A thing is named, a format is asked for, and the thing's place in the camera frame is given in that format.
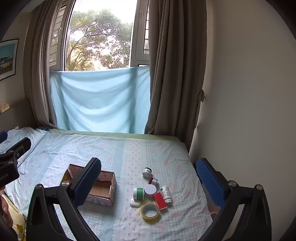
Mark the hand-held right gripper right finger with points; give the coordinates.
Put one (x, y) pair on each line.
(211, 183)

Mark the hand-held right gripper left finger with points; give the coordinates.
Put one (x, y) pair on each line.
(86, 183)

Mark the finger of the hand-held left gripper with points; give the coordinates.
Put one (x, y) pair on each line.
(2, 136)
(18, 147)

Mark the cardboard box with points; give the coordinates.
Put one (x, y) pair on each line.
(104, 185)

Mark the white pill bottle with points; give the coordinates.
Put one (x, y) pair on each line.
(166, 193)

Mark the green label white jar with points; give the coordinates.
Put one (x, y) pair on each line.
(138, 193)

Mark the red small box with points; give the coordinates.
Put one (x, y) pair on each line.
(159, 200)

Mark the small red jar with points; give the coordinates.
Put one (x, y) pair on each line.
(153, 181)

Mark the white round lid jar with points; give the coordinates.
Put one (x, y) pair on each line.
(150, 190)

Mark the yellow tape roll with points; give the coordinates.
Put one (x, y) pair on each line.
(150, 212)

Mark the light blue pillow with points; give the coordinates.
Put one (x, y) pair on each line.
(20, 136)

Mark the small wooden box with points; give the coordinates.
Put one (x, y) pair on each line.
(4, 107)

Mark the dark blue patterned cloth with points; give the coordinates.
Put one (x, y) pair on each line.
(44, 128)

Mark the checked floral bed sheet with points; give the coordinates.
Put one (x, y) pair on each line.
(104, 150)

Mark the yellow floral cloth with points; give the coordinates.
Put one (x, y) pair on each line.
(17, 222)

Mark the white earbuds case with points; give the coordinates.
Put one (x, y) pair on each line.
(134, 203)

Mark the white jar black lid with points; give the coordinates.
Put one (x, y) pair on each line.
(147, 172)

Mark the light blue hanging cloth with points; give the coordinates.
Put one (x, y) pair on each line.
(99, 99)

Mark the window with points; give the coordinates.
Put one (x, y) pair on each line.
(99, 34)

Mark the framed wall picture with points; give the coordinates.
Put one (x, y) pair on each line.
(8, 58)

